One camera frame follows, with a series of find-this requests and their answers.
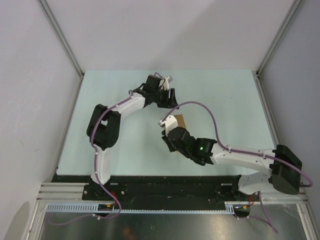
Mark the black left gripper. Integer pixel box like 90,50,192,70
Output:
152,88,179,110

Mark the brown cardboard express box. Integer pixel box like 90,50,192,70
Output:
174,114,187,129

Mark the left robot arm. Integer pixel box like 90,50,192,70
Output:
86,72,178,200

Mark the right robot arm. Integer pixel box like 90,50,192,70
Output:
161,126,302,201

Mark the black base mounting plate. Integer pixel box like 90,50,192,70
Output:
52,175,250,211

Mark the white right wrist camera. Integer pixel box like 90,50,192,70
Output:
158,115,178,136

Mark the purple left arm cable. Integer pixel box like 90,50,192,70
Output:
46,72,163,226

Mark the slotted cable duct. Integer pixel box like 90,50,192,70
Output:
46,201,251,214

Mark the right aluminium frame post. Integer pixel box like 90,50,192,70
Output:
255,0,307,79

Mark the aluminium frame post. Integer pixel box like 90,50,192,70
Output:
255,0,307,79
37,0,84,80

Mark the aluminium front rail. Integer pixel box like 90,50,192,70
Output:
36,182,86,203

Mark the left aluminium frame post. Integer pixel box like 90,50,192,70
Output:
37,0,84,80

